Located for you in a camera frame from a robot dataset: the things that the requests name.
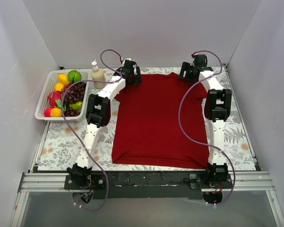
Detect red t-shirt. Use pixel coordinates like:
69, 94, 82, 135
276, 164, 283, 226
112, 73, 209, 169

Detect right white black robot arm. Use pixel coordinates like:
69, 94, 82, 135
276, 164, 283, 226
177, 50, 232, 189

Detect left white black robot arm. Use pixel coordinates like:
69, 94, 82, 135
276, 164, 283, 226
66, 58, 142, 189

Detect cream lotion pump bottle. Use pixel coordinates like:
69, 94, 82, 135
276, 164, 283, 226
91, 60, 106, 89

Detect green toy apple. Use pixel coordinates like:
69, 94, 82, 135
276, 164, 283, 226
67, 70, 82, 84

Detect green toy pear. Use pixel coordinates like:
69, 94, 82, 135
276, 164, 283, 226
69, 101, 82, 111

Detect yellow toy mango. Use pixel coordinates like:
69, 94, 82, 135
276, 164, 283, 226
58, 74, 70, 85

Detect dark purple toy grapes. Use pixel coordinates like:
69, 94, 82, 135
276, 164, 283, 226
63, 108, 80, 117

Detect orange toy fruit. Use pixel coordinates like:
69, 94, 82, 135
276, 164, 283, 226
54, 83, 64, 92

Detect pink toy dragon fruit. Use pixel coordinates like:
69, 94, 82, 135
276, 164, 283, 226
47, 91, 62, 108

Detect white plastic fruit basket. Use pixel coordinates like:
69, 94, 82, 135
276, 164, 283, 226
35, 70, 89, 122

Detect floral tablecloth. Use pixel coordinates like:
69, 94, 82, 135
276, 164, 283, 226
37, 67, 257, 171

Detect red yellow toy peach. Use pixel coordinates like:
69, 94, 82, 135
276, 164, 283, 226
44, 107, 62, 117

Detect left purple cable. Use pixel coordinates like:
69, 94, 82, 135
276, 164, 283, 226
61, 49, 124, 211

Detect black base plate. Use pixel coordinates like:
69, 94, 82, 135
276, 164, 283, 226
64, 171, 232, 200

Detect aluminium frame rail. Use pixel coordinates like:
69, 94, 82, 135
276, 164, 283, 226
18, 171, 284, 227

